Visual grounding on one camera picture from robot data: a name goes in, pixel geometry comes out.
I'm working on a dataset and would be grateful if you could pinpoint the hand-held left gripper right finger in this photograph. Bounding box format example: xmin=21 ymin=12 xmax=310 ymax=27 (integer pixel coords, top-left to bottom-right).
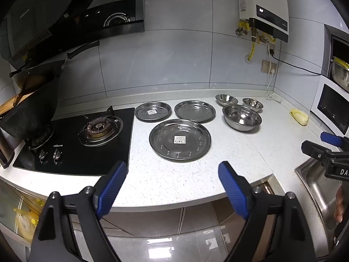
xmin=217 ymin=161 xmax=319 ymax=262

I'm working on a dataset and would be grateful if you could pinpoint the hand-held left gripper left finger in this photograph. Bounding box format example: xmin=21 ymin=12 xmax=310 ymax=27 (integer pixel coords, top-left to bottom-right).
xmin=29 ymin=160 xmax=128 ymax=262

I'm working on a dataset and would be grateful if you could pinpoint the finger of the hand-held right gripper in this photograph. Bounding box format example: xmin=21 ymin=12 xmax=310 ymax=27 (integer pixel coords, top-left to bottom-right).
xmin=320 ymin=131 xmax=344 ymax=148
xmin=301 ymin=140 xmax=332 ymax=161

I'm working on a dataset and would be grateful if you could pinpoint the large steel bowl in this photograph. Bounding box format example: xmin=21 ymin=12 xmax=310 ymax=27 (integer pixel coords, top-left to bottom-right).
xmin=222 ymin=104 xmax=262 ymax=133

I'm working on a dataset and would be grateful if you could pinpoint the small steel bowl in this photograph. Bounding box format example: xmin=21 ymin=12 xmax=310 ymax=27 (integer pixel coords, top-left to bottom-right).
xmin=242 ymin=98 xmax=264 ymax=112
xmin=215 ymin=94 xmax=238 ymax=107

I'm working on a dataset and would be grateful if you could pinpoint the person's right hand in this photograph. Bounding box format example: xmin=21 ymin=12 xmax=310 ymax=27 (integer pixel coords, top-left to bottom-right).
xmin=334 ymin=185 xmax=347 ymax=223

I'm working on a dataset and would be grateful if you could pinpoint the stainless steel sink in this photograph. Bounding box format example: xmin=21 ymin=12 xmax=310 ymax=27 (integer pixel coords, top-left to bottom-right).
xmin=294 ymin=157 xmax=349 ymax=253

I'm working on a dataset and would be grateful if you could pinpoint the white microwave oven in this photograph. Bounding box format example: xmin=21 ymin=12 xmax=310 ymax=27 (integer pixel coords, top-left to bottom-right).
xmin=310 ymin=24 xmax=349 ymax=136

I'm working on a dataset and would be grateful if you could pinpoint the yellow cleaning cloth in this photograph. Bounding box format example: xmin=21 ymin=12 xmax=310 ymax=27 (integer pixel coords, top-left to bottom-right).
xmin=290 ymin=108 xmax=310 ymax=126

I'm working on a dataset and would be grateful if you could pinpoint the black glass gas stove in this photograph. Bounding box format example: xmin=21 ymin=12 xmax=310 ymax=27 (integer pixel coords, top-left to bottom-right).
xmin=12 ymin=106 xmax=136 ymax=176

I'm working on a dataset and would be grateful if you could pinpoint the gas burner with pan support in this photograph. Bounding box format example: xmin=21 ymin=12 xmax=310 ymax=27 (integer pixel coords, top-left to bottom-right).
xmin=78 ymin=106 xmax=124 ymax=147

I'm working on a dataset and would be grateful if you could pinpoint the steel bowl with yellow rim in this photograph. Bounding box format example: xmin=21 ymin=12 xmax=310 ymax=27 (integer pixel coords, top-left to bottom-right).
xmin=330 ymin=56 xmax=349 ymax=91

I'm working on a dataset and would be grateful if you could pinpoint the large steel plate with label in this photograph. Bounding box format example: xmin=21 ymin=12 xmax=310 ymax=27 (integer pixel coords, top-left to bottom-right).
xmin=149 ymin=119 xmax=212 ymax=162

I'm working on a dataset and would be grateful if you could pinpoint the plain steel plate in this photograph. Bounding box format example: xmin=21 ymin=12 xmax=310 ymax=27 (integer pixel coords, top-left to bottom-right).
xmin=174 ymin=100 xmax=216 ymax=123

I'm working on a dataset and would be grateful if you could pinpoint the small steel plate with label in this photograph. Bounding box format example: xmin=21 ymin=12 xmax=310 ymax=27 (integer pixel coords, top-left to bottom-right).
xmin=134 ymin=102 xmax=172 ymax=122

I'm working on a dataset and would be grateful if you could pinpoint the yellow plastic bag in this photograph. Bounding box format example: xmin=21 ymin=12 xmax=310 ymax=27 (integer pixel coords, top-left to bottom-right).
xmin=13 ymin=199 xmax=45 ymax=239

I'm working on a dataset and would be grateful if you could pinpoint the large black pot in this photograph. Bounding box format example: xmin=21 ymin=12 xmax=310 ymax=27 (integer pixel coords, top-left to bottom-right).
xmin=0 ymin=78 xmax=60 ymax=140

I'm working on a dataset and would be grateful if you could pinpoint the wooden spatula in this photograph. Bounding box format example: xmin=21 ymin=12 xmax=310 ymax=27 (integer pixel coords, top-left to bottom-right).
xmin=12 ymin=79 xmax=31 ymax=107

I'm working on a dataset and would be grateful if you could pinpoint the wooden cutting board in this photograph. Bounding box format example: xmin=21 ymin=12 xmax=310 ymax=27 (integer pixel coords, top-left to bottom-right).
xmin=0 ymin=93 xmax=34 ymax=117

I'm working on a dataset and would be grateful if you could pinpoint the white water heater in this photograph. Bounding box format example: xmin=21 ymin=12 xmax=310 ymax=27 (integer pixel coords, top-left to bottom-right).
xmin=237 ymin=0 xmax=290 ymax=43

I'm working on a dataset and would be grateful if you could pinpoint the black range hood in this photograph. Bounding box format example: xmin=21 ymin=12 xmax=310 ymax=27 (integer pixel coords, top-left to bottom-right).
xmin=0 ymin=0 xmax=145 ymax=69

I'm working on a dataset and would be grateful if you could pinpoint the white power cable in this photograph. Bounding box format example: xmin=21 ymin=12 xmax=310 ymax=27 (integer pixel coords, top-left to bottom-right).
xmin=266 ymin=71 xmax=281 ymax=101

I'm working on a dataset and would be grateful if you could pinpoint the black power cable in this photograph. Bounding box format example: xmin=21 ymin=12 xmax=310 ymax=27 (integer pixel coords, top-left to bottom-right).
xmin=270 ymin=50 xmax=329 ymax=77

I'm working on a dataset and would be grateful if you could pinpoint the yellow gas hose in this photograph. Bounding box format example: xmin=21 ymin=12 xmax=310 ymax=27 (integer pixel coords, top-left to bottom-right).
xmin=246 ymin=36 xmax=258 ymax=61

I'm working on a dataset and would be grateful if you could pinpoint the black wok with handle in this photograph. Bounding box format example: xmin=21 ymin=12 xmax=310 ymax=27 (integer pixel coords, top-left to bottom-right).
xmin=9 ymin=40 xmax=100 ymax=91

